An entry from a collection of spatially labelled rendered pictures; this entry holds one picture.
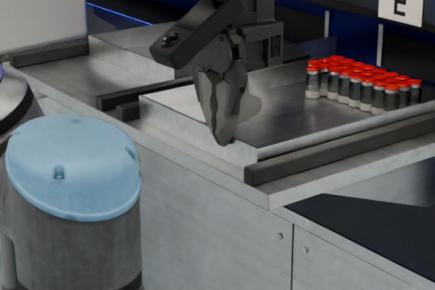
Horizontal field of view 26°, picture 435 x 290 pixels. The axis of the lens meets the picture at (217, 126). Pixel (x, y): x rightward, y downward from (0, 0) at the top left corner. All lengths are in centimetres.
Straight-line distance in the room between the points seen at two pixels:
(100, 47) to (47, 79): 14
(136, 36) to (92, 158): 89
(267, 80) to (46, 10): 71
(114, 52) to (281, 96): 32
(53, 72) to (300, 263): 56
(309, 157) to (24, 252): 42
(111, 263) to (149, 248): 131
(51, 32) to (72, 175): 125
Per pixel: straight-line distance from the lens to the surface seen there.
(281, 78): 145
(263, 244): 179
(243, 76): 108
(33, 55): 160
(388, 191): 135
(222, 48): 108
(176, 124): 124
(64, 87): 147
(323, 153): 115
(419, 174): 139
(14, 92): 92
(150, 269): 218
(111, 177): 81
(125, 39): 168
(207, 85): 113
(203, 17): 107
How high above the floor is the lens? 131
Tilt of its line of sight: 20 degrees down
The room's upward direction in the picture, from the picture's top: straight up
